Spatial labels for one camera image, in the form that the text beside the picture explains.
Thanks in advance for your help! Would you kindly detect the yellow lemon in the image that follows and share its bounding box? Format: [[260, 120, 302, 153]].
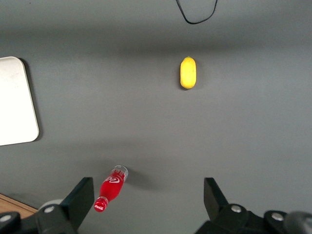
[[179, 56, 197, 90]]

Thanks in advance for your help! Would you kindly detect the grey table cover mat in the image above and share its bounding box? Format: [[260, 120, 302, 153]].
[[0, 0, 312, 234]]

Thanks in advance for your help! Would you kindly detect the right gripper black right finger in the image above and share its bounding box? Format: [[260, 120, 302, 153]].
[[194, 177, 264, 234]]

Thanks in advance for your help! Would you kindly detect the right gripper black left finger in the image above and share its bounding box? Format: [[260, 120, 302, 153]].
[[36, 177, 95, 234]]

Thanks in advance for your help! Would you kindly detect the black looped cable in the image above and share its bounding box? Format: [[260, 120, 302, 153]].
[[175, 0, 219, 25]]

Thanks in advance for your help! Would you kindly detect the white rectangular tray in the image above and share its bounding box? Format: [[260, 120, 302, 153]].
[[0, 56, 40, 147]]

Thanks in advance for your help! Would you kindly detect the red cola bottle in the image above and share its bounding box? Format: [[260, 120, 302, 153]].
[[94, 165, 129, 213]]

